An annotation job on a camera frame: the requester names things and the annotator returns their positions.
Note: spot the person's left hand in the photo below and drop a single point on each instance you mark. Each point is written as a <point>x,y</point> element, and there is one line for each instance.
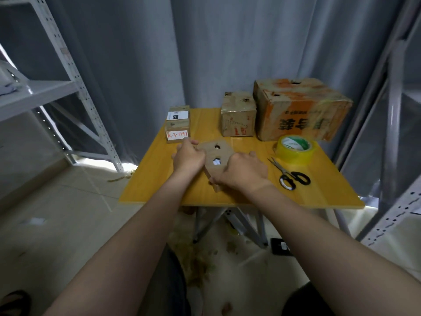
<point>187,161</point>

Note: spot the person's right hand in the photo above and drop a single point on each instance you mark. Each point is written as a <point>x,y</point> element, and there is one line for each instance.
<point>243,174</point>

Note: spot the small cardboard box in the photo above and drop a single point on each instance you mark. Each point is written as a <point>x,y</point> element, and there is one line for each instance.
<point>217,151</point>

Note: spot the long white-labelled cardboard box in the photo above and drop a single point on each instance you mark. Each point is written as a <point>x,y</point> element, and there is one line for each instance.
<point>177,121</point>

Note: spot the yellow tape roll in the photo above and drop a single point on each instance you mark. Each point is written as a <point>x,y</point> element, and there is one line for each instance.
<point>294,153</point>

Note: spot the medium brown cardboard box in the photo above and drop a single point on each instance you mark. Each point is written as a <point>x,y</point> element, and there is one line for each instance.
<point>238,115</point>

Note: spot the large orange print cardboard box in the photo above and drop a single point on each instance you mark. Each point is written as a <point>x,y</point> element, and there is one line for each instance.
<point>302,108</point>

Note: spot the person's left forearm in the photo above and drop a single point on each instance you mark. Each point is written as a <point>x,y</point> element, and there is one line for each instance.
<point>118,260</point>

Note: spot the person's right forearm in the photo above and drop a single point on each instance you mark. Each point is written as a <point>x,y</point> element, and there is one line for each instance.
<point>342,260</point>

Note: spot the tape scraps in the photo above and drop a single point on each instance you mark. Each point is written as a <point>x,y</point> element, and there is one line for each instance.
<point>197,266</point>

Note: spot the person's right leg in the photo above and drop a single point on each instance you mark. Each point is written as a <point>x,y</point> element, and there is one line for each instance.
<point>309,302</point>

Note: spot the yellow wooden table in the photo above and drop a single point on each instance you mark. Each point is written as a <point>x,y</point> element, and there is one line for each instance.
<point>148,181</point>

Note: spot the black power adapter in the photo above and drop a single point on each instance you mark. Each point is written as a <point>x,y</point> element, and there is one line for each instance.
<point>281,246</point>

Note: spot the grey curtain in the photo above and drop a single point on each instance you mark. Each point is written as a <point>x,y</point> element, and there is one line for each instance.
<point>197,42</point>

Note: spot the grey metal shelf unit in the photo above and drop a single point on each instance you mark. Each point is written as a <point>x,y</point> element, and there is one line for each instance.
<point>394,128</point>
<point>46,92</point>

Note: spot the black sandal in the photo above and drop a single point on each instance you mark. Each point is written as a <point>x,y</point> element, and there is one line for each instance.
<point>14,302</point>

